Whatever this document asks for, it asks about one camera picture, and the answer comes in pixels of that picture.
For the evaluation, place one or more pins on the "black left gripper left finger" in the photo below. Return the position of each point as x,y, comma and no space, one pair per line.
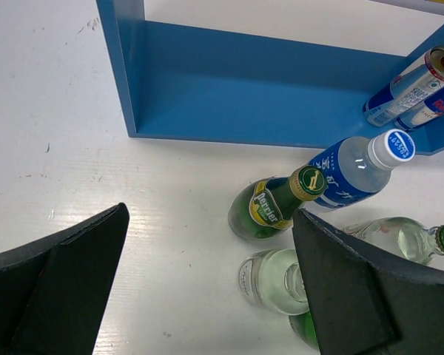
54,290

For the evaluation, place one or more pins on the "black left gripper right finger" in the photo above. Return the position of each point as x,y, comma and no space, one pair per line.
365,300

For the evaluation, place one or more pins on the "green Perrier glass bottle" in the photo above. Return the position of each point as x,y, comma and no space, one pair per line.
264,209

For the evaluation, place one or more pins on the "blue and yellow shelf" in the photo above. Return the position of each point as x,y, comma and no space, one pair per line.
190,83

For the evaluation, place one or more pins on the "green glass bottle red label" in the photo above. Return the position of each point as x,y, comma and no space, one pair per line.
304,328

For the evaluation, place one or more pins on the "clear Chang glass bottle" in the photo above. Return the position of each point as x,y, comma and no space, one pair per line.
273,279
403,237

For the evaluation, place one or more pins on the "plastic water bottle blue label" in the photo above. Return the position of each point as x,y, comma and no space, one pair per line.
357,168

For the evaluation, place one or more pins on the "blue silver Red Bull can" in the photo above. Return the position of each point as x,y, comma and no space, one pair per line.
427,110

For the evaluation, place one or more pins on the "silver blue energy drink can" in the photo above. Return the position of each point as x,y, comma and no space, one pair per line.
417,82

